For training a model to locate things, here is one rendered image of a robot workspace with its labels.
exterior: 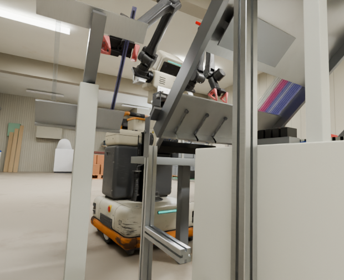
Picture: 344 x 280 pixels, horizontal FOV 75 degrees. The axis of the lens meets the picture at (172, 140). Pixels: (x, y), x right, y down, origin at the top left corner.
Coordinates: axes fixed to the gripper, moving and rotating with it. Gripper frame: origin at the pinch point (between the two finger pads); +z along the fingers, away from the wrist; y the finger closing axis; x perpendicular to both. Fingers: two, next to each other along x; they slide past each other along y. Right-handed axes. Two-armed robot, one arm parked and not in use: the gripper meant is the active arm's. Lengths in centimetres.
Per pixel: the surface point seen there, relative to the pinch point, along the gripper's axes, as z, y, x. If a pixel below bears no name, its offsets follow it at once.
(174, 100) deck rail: 15.3, 18.6, 6.1
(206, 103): 11.2, 36.3, 6.8
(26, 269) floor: 24, -27, 112
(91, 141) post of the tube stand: 23.2, -9.2, 22.5
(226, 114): 11, 50, 11
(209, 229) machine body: 60, 19, 20
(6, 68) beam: -513, -123, 280
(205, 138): 13, 44, 25
